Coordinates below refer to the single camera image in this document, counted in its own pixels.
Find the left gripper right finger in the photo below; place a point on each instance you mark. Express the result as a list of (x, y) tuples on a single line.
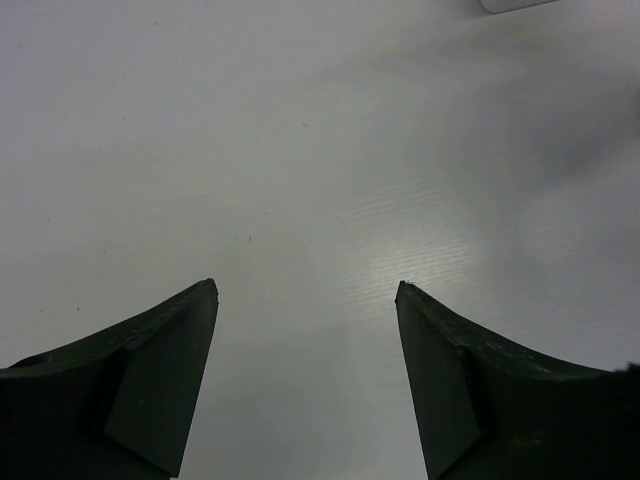
[(489, 408)]

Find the white three-compartment organizer box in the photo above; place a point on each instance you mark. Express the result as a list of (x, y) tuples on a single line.
[(495, 7)]

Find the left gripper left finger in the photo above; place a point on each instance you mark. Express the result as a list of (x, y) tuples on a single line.
[(118, 404)]

